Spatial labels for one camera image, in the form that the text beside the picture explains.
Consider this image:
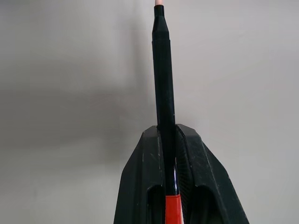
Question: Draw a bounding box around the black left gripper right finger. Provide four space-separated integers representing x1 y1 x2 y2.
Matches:
174 124 249 224

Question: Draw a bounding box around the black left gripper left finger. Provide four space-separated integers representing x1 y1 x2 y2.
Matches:
114 125 167 224

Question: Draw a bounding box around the black marker with red band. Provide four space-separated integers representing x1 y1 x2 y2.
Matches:
151 0 182 224

